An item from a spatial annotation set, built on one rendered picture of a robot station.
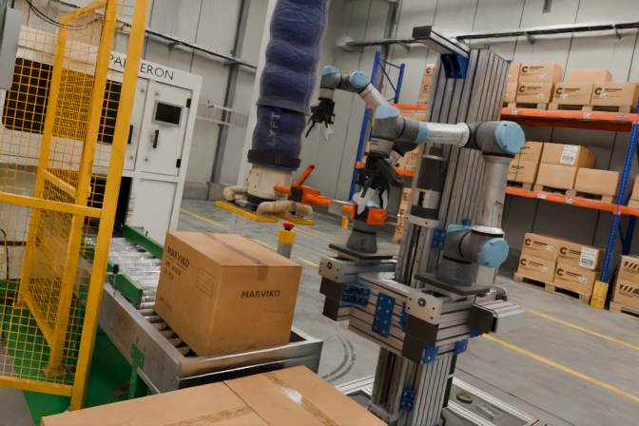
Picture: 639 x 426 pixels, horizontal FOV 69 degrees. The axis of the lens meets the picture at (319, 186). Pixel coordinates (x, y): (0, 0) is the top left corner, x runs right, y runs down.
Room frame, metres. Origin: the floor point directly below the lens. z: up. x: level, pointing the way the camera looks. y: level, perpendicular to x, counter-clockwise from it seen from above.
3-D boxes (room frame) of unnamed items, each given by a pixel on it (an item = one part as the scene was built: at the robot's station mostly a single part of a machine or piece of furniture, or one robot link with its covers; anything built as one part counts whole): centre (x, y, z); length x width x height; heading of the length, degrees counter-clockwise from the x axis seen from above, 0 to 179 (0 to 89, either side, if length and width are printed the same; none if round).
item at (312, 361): (1.89, 0.12, 0.48); 0.70 x 0.03 x 0.15; 132
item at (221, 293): (2.17, 0.35, 0.75); 0.60 x 0.40 x 0.40; 39
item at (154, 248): (3.21, 0.94, 0.60); 1.60 x 0.10 x 0.09; 42
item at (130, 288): (2.85, 1.34, 0.60); 1.60 x 0.10 x 0.09; 42
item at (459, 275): (1.88, -0.60, 1.09); 0.15 x 0.15 x 0.10
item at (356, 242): (2.23, -0.25, 1.09); 0.15 x 0.15 x 0.10
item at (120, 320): (2.55, 1.14, 0.50); 2.31 x 0.05 x 0.19; 42
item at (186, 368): (1.89, 0.12, 0.58); 0.70 x 0.03 x 0.06; 132
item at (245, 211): (1.92, 0.28, 1.17); 0.34 x 0.10 x 0.05; 40
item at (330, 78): (2.29, 0.04, 1.82); 0.09 x 0.08 x 0.11; 105
